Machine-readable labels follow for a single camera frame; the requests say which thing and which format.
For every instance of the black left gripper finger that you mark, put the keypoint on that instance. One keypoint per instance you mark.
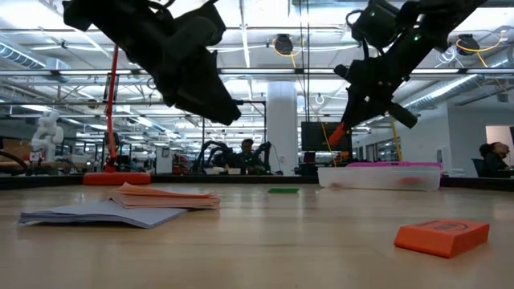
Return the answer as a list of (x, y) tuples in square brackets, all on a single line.
[(209, 100)]

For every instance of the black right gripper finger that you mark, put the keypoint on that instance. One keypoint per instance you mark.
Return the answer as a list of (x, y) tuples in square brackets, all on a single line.
[(357, 110)]

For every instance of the clear pencil box pink lid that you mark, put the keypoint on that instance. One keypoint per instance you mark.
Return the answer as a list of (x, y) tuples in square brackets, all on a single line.
[(377, 178)]

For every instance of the pink sticky note pad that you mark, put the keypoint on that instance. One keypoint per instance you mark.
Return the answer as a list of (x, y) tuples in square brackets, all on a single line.
[(160, 197)]

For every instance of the green eraser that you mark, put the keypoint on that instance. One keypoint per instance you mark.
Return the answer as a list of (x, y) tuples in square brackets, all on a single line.
[(283, 190)]

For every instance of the lavender sticky note pad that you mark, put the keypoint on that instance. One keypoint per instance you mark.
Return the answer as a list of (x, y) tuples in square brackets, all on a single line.
[(100, 210)]

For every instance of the orange eraser black print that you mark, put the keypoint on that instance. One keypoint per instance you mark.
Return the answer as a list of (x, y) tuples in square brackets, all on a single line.
[(441, 241)]

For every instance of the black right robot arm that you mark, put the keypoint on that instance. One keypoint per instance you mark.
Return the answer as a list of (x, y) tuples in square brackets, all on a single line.
[(445, 16)]

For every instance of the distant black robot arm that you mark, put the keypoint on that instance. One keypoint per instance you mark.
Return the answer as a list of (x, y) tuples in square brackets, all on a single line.
[(209, 146), (265, 148)]

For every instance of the black metal stand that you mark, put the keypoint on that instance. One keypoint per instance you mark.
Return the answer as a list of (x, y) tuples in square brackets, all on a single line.
[(203, 140)]

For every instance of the black monitor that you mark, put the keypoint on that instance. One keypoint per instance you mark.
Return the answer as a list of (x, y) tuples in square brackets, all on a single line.
[(317, 136)]

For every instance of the person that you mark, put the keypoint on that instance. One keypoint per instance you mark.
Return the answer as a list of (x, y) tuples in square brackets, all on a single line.
[(494, 160), (247, 156)]

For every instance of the white building column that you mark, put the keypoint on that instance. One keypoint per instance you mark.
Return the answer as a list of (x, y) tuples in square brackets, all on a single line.
[(281, 128)]

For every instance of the red desk lamp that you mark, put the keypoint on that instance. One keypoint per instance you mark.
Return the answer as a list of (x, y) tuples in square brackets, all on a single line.
[(116, 178)]

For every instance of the black metal table frame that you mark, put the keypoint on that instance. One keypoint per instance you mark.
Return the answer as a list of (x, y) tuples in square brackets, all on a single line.
[(241, 178)]

